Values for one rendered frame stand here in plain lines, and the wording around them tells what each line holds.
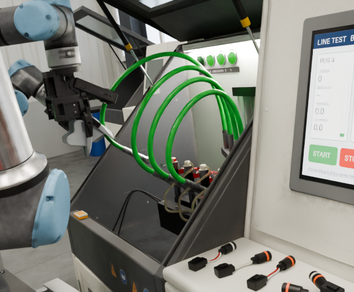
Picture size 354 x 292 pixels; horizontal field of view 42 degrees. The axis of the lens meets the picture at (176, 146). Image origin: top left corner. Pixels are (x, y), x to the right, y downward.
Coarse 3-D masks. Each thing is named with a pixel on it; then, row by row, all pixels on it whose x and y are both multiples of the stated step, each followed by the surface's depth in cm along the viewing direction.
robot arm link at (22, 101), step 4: (16, 92) 118; (20, 92) 119; (16, 96) 118; (20, 96) 118; (24, 96) 119; (20, 100) 118; (24, 100) 119; (20, 104) 118; (24, 104) 119; (20, 108) 119; (24, 108) 119; (24, 112) 120
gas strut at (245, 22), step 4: (232, 0) 102; (236, 0) 102; (236, 4) 102; (240, 4) 103; (236, 8) 103; (240, 8) 103; (240, 12) 103; (244, 12) 104; (240, 16) 104; (244, 16) 104; (240, 20) 104; (244, 20) 104; (248, 20) 104; (244, 24) 105; (248, 24) 104; (248, 28) 105; (252, 36) 106; (252, 40) 107; (256, 44) 107; (256, 48) 108
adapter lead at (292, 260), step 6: (288, 258) 88; (294, 258) 88; (282, 264) 87; (288, 264) 87; (276, 270) 87; (252, 276) 83; (258, 276) 82; (264, 276) 83; (270, 276) 85; (252, 282) 81; (258, 282) 81; (264, 282) 82; (252, 288) 82; (258, 288) 82
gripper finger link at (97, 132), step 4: (96, 120) 133; (96, 128) 133; (100, 128) 132; (104, 128) 132; (96, 132) 133; (100, 132) 133; (104, 132) 132; (108, 132) 133; (96, 136) 133; (100, 136) 133; (108, 136) 133; (112, 136) 134
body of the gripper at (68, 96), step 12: (48, 72) 101; (60, 72) 102; (72, 72) 104; (48, 84) 103; (60, 84) 103; (72, 84) 104; (48, 96) 103; (60, 96) 103; (72, 96) 103; (84, 96) 104; (48, 108) 107; (60, 108) 103; (72, 108) 104; (84, 108) 104; (60, 120) 102
